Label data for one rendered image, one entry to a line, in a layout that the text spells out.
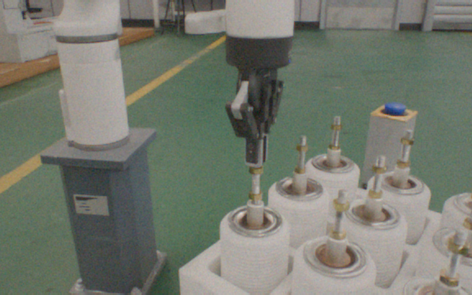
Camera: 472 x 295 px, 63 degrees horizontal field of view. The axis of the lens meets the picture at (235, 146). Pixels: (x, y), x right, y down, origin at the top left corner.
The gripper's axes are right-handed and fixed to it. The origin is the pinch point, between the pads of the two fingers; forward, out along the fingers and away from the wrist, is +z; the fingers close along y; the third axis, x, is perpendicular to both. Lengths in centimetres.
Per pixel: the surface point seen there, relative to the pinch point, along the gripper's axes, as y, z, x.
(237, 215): -0.2, 10.4, 2.5
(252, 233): -2.9, 10.5, -1.0
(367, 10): 508, 12, 54
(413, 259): 10.6, 17.7, -20.8
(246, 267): -4.5, 14.8, -0.8
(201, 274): -5.3, 17.8, 5.5
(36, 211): 15, 36, 67
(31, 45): 139, 19, 218
